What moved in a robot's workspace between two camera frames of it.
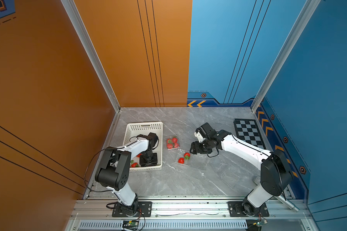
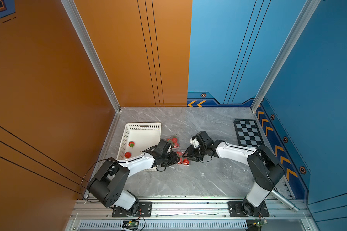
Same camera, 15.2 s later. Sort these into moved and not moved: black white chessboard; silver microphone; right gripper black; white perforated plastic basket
Moved: right gripper black
Not moved: white perforated plastic basket; silver microphone; black white chessboard
